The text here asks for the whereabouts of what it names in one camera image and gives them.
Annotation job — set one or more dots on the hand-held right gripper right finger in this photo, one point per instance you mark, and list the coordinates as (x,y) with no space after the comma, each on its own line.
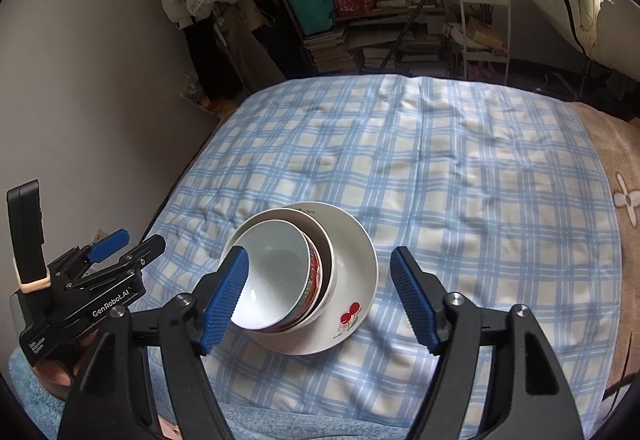
(415,300)

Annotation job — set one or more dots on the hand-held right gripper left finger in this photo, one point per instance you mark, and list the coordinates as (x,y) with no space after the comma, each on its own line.
(225,300)

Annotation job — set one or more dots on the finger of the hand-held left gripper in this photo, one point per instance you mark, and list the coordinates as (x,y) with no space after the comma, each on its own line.
(147,247)
(110,240)

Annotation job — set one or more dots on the small white cherry print plate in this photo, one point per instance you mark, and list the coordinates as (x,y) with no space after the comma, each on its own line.
(350,270)

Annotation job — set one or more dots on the white bowl with red label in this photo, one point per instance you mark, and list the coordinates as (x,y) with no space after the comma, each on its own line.
(326,270)

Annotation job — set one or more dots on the person's left hand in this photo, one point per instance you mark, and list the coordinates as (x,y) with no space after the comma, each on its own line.
(55,372)

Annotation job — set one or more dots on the blue fleece blanket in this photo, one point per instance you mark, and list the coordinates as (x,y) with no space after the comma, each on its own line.
(30,400)

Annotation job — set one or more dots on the blue plaid cloth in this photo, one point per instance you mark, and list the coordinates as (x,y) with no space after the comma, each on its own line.
(450,195)

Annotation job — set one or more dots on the plastic bag with clutter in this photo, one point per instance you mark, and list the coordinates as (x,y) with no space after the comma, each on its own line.
(197,95)

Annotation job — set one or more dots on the black hanging garment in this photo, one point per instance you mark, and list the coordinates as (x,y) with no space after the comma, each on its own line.
(205,60)

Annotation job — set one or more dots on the brown trousers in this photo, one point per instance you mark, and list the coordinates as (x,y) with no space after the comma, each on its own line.
(250,55)

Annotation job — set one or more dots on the stack of books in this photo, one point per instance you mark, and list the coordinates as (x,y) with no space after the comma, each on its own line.
(415,53)
(327,50)

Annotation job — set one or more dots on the brown floral blanket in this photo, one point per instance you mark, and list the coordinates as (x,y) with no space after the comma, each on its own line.
(625,160)

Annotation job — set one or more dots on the white metal cart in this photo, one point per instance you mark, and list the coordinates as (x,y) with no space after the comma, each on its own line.
(470,30)

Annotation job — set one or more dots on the teal paper bag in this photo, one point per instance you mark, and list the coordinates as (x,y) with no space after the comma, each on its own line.
(310,3)

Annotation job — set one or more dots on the white cushion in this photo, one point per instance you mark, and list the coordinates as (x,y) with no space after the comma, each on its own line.
(620,20)

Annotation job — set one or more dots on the white wall socket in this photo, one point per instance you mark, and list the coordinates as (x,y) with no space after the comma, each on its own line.
(100,235)

